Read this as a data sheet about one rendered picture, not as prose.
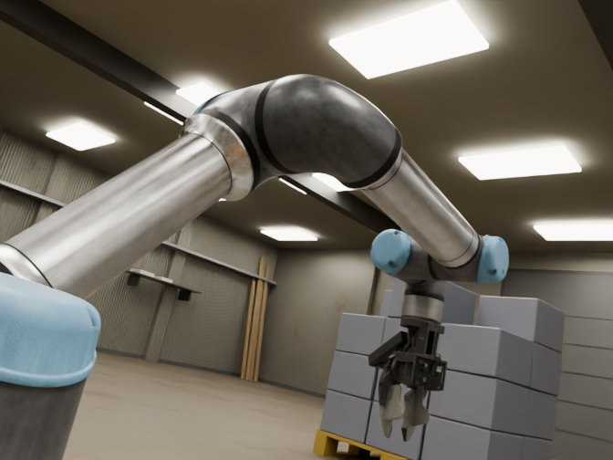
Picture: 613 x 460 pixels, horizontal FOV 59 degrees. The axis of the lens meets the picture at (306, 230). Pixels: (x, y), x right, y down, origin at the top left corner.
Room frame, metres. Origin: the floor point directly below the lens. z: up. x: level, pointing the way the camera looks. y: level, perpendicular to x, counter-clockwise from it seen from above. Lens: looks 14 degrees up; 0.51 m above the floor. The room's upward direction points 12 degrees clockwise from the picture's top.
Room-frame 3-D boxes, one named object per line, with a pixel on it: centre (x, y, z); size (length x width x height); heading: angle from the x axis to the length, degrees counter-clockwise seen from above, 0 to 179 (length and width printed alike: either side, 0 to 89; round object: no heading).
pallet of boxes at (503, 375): (3.66, -1.07, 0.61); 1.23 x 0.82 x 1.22; 40
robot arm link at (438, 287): (1.01, -0.24, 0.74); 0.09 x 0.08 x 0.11; 137
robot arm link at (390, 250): (0.93, -0.19, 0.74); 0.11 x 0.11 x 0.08; 47
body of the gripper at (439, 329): (1.01, -0.25, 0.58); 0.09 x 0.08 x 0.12; 22
